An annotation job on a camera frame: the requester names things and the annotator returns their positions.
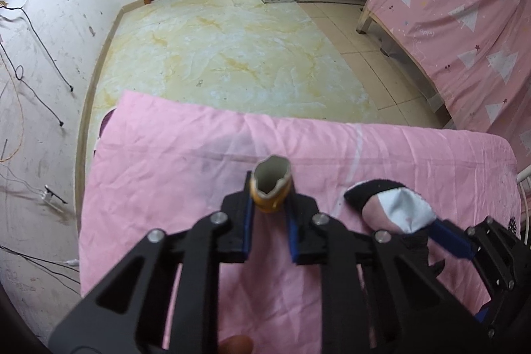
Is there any crushed yellow paper cup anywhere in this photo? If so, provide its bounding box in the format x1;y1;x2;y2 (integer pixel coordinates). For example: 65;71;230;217
249;155;293;214

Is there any black floor cable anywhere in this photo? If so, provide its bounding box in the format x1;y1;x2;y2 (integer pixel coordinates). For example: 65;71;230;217
0;246;79;284

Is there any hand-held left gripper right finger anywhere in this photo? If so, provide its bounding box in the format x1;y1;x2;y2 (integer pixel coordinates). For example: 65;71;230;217
285;194;490;354

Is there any white power strip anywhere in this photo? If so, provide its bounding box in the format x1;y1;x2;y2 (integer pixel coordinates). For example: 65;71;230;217
41;185;69;206

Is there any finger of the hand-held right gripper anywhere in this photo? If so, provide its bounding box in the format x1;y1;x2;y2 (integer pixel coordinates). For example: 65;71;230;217
429;216;525;292
404;232;448;278

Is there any pink white black sock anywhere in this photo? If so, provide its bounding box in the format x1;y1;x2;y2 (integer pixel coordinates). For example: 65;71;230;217
343;179;437;234

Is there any pink triangle print sheet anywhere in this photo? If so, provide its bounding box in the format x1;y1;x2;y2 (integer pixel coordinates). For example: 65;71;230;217
369;0;531;172

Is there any white metal frame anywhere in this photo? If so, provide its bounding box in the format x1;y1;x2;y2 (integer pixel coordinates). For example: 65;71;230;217
516;167;531;243

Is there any dark purple cloth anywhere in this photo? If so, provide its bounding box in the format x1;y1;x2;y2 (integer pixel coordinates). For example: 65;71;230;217
93;109;117;156

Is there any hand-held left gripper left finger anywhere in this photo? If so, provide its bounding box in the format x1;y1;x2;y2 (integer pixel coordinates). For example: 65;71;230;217
47;172;255;354

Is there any plain pink bed sheet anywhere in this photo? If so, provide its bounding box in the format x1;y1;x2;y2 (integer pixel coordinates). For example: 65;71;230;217
79;90;522;354

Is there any person's left hand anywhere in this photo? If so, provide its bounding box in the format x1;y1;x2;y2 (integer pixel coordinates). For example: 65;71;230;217
218;334;255;354

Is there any black wall cable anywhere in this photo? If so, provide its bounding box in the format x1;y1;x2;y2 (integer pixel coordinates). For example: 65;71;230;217
0;1;75;126

